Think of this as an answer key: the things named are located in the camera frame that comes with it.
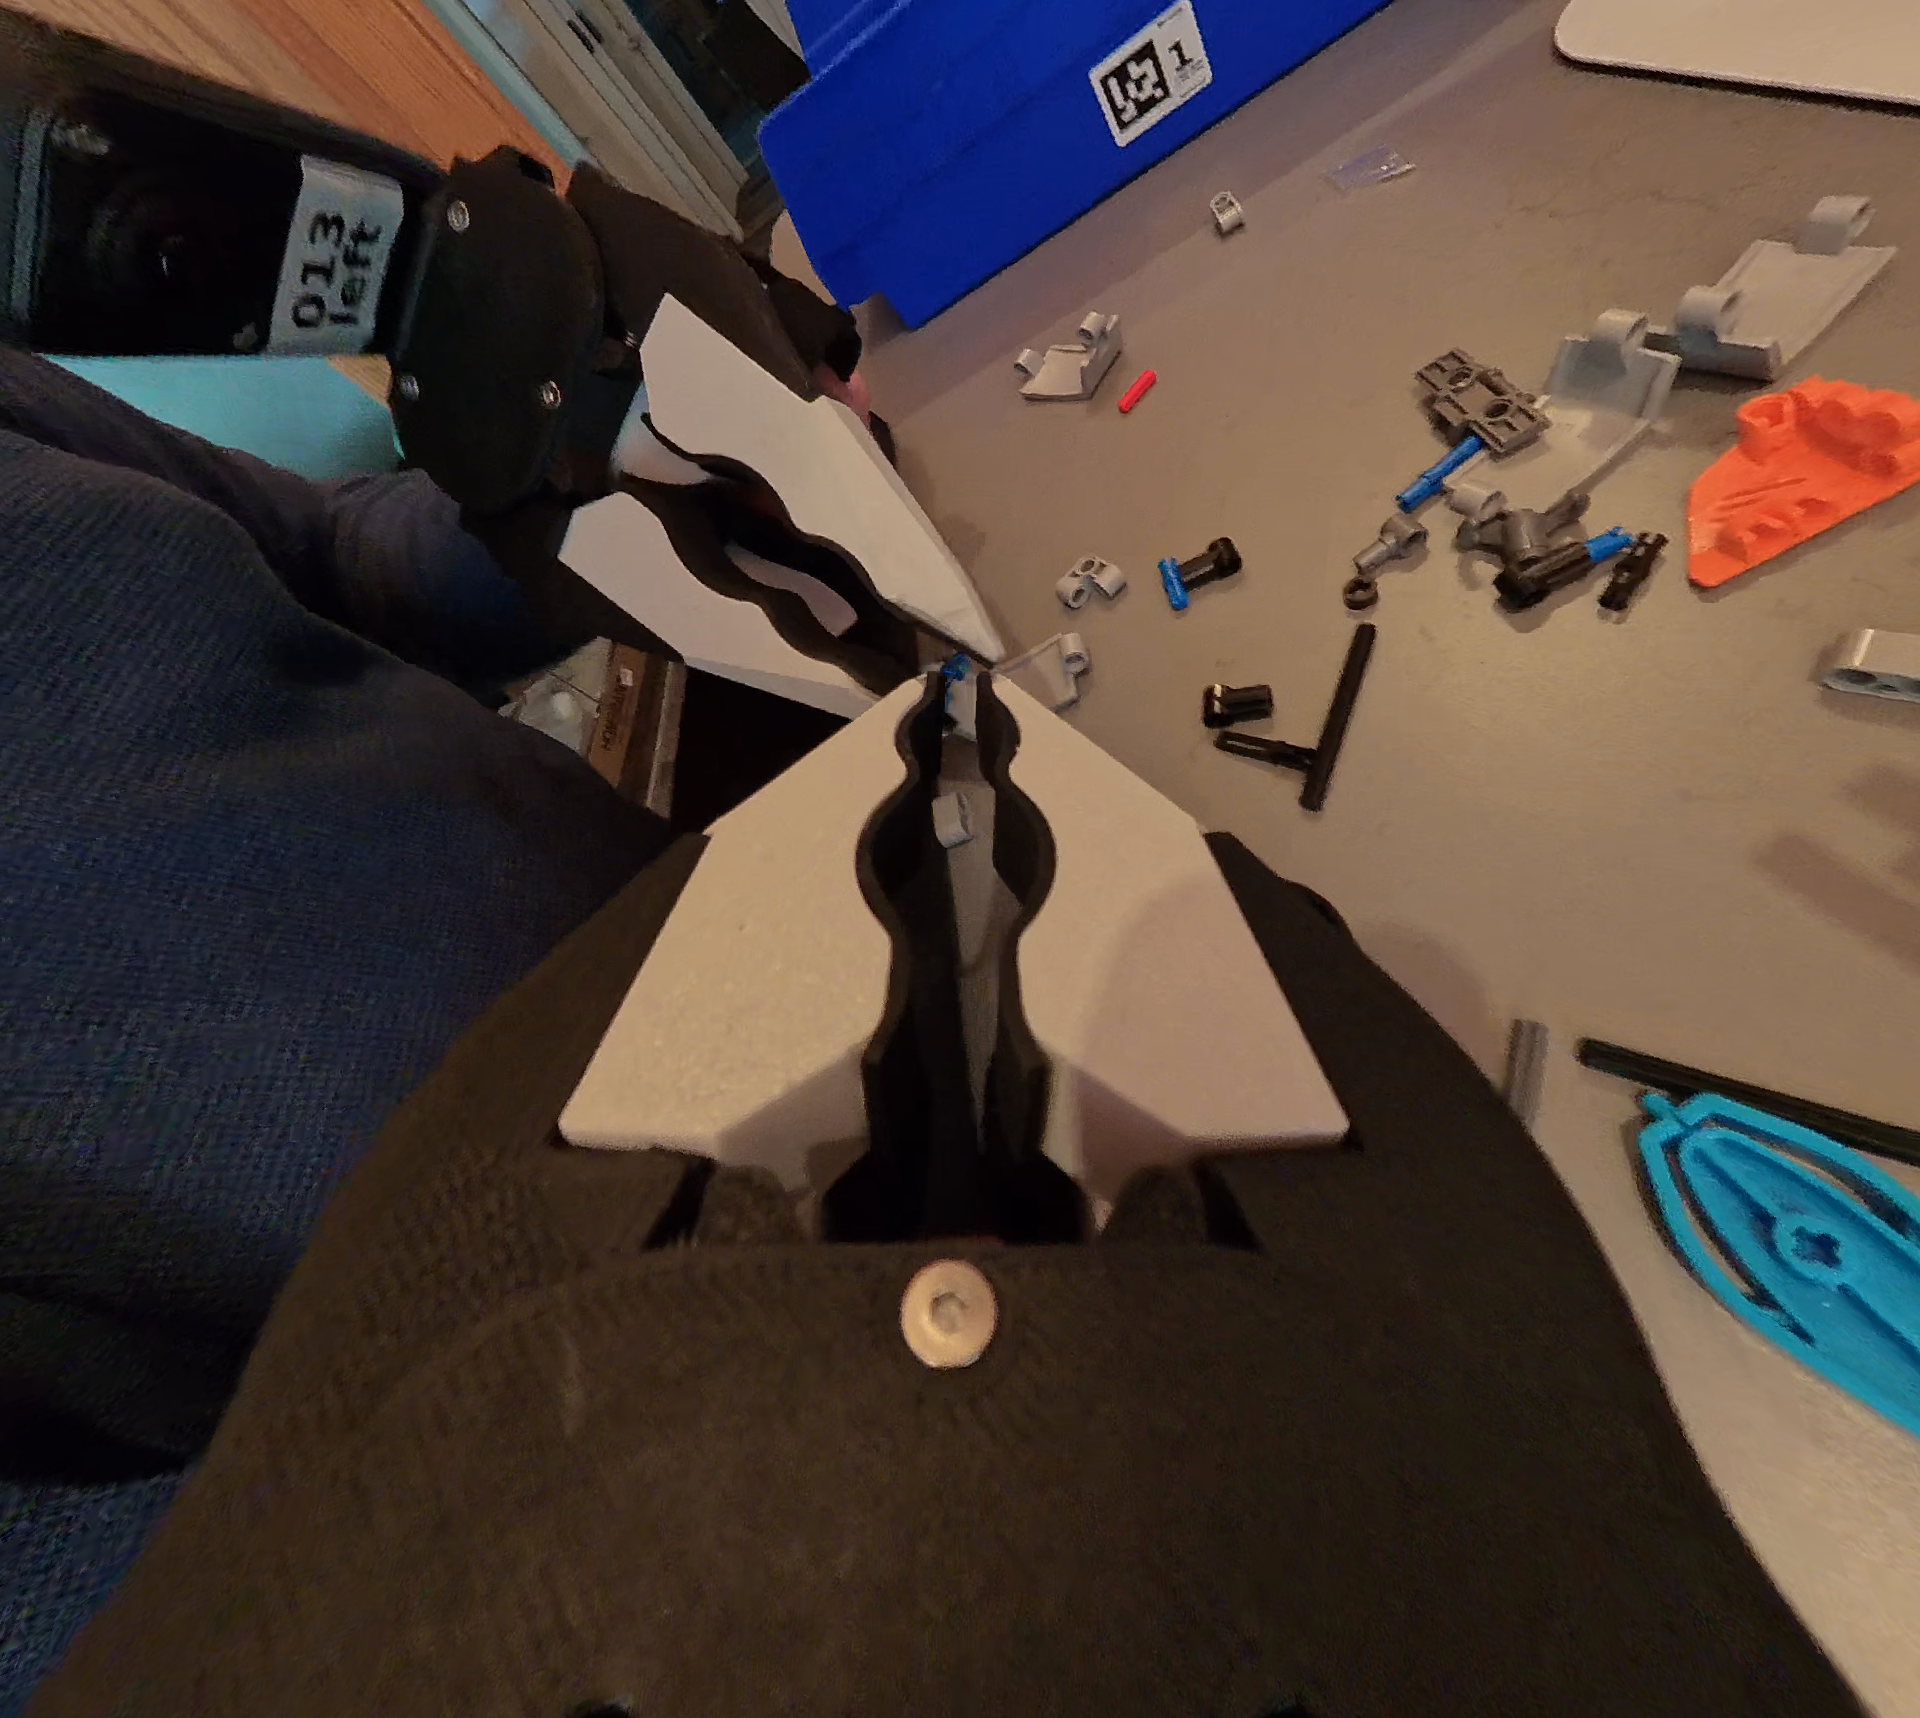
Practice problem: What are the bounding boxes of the black axle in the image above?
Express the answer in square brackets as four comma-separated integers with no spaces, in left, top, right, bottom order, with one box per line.
[1295,623,1379,814]

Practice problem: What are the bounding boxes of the grey curved panel piece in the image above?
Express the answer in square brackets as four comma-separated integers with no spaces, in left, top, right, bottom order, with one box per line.
[1544,310,1684,506]
[1016,310,1125,405]
[1643,194,1895,384]

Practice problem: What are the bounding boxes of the orange sloped panel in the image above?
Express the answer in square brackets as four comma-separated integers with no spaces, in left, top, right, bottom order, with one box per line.
[1684,378,1920,591]

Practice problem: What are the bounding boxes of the cardboard box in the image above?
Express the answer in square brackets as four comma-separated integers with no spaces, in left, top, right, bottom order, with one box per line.
[506,634,688,824]

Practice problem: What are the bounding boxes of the person's left forearm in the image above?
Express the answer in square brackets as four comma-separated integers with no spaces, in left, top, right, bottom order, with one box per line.
[0,344,601,701]

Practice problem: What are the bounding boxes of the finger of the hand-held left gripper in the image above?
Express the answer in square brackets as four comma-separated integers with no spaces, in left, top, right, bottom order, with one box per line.
[636,293,1008,669]
[561,492,919,721]

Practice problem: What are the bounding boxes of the blue plastic separator tool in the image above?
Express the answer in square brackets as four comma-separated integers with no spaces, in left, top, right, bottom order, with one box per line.
[1634,1091,1920,1445]

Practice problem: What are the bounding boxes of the grey angled connector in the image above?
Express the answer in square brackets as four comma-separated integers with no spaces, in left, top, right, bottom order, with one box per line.
[1446,481,1593,560]

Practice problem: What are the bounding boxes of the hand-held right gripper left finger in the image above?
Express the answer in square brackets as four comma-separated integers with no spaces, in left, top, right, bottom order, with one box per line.
[554,675,923,1249]

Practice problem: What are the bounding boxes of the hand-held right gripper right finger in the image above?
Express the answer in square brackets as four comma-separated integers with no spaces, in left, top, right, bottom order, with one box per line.
[978,675,1351,1249]

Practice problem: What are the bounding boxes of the dark grey frame connector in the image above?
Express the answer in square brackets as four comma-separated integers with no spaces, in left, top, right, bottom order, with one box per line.
[1412,349,1553,458]

